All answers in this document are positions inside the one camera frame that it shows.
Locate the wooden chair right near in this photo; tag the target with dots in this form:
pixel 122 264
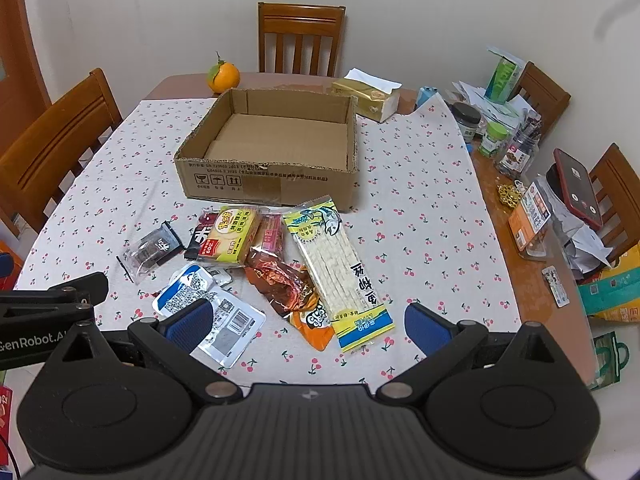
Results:
pixel 617 193

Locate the dark lid jar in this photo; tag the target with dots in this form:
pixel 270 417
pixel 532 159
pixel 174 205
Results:
pixel 468 119

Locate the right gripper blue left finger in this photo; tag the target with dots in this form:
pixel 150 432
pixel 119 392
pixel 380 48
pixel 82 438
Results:
pixel 167 345

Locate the green white carton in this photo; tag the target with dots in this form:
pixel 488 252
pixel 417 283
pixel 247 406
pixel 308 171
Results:
pixel 506 75

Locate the wooden door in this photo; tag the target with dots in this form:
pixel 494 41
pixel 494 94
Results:
pixel 24 97

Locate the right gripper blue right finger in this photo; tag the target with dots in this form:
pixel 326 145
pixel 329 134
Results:
pixel 448 348

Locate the white blue snack bag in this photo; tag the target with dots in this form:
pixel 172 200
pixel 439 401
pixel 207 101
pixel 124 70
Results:
pixel 216 321

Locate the wooden chair left side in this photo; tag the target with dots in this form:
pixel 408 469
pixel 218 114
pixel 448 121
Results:
pixel 35 165

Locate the gold tissue pack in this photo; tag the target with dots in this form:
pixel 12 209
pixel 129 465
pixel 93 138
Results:
pixel 376 98

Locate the long yellow blue noodle snack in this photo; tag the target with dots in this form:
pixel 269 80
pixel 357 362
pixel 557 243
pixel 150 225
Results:
pixel 356 310

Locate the green paper bag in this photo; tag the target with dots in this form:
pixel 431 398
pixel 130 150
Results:
pixel 612 356

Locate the pink biscuit pack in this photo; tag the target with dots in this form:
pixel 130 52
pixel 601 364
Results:
pixel 269 235

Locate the light blue box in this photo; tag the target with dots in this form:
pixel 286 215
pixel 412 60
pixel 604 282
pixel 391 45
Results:
pixel 423 95

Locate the gold trinket pile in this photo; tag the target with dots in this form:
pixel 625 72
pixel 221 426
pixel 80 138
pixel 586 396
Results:
pixel 510 195

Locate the brown cardboard box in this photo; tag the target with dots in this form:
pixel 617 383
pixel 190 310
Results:
pixel 272 147

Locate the orange fruit with leaf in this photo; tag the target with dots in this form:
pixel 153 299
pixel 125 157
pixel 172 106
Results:
pixel 222 76

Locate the orange printed box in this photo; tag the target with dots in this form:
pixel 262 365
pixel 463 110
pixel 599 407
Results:
pixel 529 219

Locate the small dark clear snack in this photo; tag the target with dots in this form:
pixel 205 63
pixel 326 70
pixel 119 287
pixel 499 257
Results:
pixel 146 254

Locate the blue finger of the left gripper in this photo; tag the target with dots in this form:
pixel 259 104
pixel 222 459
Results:
pixel 87 291

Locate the brown orange snack bag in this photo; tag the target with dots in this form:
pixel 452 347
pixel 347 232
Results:
pixel 292 294

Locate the red smartphone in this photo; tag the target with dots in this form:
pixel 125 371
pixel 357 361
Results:
pixel 577 190

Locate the wooden chair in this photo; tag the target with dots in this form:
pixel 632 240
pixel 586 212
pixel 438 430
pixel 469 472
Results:
pixel 617 193
pixel 542 93
pixel 35 165

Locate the wooden chair right far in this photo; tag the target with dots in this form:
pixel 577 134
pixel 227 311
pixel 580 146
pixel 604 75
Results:
pixel 542 93

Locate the black red beef snack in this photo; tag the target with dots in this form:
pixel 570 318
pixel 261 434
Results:
pixel 200 234

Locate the wooden chair far end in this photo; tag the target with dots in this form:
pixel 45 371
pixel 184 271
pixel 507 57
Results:
pixel 301 22

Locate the green lid jar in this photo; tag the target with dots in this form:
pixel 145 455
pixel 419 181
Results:
pixel 493 138

